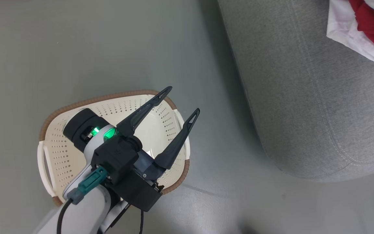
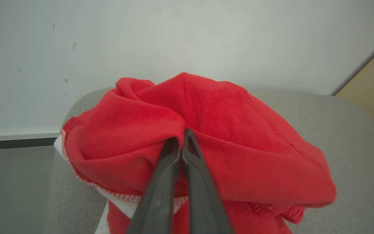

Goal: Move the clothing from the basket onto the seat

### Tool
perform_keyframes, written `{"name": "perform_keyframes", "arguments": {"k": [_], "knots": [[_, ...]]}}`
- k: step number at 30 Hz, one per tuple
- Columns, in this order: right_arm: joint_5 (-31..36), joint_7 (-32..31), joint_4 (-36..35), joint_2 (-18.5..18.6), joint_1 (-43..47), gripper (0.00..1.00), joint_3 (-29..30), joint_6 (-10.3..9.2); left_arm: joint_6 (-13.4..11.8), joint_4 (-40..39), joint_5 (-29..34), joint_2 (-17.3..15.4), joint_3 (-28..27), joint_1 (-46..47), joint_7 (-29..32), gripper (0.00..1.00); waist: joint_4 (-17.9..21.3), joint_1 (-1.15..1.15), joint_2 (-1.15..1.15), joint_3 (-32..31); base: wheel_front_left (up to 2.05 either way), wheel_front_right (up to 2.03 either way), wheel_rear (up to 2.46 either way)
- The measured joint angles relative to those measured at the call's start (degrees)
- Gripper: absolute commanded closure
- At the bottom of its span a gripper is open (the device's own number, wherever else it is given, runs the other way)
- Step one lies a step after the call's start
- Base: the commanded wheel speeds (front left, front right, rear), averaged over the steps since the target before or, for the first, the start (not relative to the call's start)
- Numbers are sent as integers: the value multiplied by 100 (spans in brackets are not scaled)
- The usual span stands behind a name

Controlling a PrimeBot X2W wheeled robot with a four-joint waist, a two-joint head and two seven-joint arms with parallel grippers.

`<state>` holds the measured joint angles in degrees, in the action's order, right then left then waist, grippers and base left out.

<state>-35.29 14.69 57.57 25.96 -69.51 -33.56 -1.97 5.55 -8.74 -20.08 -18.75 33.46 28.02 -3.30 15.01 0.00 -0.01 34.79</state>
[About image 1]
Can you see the cream perforated laundry basket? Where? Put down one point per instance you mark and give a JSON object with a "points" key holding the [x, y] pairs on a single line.
{"points": [[63, 152]]}

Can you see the red black white garment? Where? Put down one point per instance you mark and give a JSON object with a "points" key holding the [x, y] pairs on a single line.
{"points": [[368, 22]]}

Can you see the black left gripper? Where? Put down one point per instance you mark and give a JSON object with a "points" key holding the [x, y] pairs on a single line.
{"points": [[117, 157]]}

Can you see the grey fabric sofa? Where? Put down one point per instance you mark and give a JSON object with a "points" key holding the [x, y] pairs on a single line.
{"points": [[304, 97]]}

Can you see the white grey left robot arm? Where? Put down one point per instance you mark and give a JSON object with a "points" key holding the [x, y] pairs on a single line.
{"points": [[86, 211]]}

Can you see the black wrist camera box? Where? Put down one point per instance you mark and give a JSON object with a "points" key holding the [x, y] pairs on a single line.
{"points": [[138, 193]]}

